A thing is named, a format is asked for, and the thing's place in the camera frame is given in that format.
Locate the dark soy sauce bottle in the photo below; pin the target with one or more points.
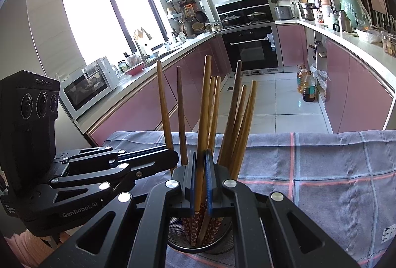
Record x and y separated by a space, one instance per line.
309 87

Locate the steel stock pot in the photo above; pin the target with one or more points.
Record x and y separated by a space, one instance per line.
307 11

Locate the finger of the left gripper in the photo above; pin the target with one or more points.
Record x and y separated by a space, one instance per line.
125 156
150 163

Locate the bamboo chopstick in cup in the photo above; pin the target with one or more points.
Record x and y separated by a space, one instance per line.
210 111

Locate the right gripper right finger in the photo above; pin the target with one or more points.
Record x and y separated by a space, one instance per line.
219 186

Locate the blue plaid tablecloth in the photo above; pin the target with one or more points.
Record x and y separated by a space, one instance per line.
344 182

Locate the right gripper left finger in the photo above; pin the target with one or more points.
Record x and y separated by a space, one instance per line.
184 202

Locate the white microwave oven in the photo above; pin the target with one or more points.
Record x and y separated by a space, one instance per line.
85 87

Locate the red bowl on counter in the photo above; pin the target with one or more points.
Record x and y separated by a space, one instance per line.
135 70

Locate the yellow cooking oil bottle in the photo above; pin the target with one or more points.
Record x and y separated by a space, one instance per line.
300 76

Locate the black range hood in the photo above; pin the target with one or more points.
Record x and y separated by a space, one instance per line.
244 12

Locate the black built-in oven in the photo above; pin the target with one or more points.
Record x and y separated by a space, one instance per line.
257 47

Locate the black mesh utensil cup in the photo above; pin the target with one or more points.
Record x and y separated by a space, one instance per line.
218 237

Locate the green round appliance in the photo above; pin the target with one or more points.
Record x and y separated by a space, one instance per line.
352 9

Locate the pink sleeve left forearm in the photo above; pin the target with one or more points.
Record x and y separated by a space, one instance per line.
29 250

